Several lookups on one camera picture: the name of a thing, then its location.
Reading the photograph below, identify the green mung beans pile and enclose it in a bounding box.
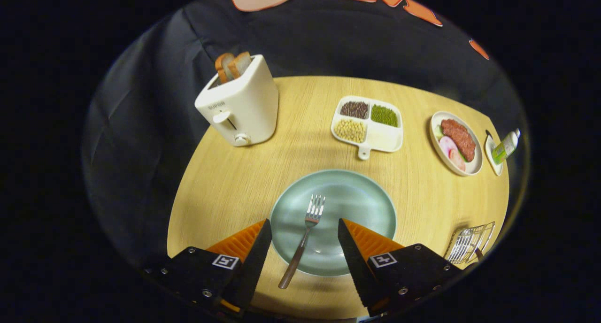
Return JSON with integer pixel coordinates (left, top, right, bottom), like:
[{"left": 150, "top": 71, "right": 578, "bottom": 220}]
[{"left": 370, "top": 104, "right": 399, "bottom": 127}]

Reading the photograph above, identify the metal wire cutlery rack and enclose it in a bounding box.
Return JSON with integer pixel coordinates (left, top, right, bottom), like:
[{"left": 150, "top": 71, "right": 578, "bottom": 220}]
[{"left": 444, "top": 221, "right": 496, "bottom": 265}]

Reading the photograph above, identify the white oval plate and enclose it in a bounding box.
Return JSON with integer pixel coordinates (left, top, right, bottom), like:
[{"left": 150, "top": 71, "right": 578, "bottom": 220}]
[{"left": 430, "top": 110, "right": 484, "bottom": 177}]

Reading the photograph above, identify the red ham slice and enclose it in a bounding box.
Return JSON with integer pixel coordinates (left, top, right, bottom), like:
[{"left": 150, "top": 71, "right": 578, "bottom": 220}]
[{"left": 448, "top": 148, "right": 466, "bottom": 172}]

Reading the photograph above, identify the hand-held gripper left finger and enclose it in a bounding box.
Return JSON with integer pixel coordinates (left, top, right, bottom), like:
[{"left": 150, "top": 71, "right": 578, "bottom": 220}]
[{"left": 143, "top": 218, "right": 273, "bottom": 316}]

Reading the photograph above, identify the yellow soybeans pile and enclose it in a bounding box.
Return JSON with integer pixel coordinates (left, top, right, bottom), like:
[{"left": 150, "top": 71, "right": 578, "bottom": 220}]
[{"left": 334, "top": 119, "right": 367, "bottom": 143}]

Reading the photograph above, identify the green and silver bottle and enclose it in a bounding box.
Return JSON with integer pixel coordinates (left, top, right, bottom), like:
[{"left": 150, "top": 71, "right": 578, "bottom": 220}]
[{"left": 492, "top": 128, "right": 521, "bottom": 165}]

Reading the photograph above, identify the dark red beans pile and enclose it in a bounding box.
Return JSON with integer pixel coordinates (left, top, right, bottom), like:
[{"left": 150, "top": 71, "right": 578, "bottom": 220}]
[{"left": 340, "top": 101, "right": 370, "bottom": 120}]

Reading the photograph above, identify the white toaster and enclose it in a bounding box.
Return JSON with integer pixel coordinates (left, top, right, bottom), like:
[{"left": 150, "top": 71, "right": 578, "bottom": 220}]
[{"left": 194, "top": 54, "right": 279, "bottom": 147}]

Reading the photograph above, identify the teal round plate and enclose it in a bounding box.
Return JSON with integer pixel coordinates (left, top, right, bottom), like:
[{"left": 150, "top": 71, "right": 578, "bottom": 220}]
[{"left": 270, "top": 169, "right": 398, "bottom": 277}]

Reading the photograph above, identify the small white saucer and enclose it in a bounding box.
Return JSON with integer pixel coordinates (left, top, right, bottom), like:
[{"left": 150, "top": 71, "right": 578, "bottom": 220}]
[{"left": 485, "top": 131, "right": 504, "bottom": 177}]

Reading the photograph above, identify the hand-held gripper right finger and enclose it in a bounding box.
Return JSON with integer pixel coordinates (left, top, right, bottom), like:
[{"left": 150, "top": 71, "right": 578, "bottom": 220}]
[{"left": 337, "top": 217, "right": 475, "bottom": 316}]

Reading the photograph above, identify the metal fork with wooden handle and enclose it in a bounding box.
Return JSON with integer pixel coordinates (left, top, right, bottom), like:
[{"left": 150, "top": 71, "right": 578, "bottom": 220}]
[{"left": 278, "top": 194, "right": 326, "bottom": 290}]

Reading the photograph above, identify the white divided tray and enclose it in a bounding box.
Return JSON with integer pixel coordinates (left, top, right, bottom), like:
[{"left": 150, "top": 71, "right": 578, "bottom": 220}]
[{"left": 331, "top": 95, "right": 404, "bottom": 161}]

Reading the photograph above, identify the brown steak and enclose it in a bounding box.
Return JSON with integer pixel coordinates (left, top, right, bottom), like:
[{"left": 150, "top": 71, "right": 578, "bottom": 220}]
[{"left": 440, "top": 119, "right": 477, "bottom": 162}]

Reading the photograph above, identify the toasted bread slice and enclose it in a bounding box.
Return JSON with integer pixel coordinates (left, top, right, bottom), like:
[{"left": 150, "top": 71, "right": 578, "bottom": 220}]
[
  {"left": 215, "top": 53, "right": 235, "bottom": 84},
  {"left": 229, "top": 51, "right": 253, "bottom": 78}
]

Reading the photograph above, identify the pink round ham slice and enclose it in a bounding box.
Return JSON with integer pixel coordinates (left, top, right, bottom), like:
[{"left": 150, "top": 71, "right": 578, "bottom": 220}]
[{"left": 439, "top": 136, "right": 458, "bottom": 157}]

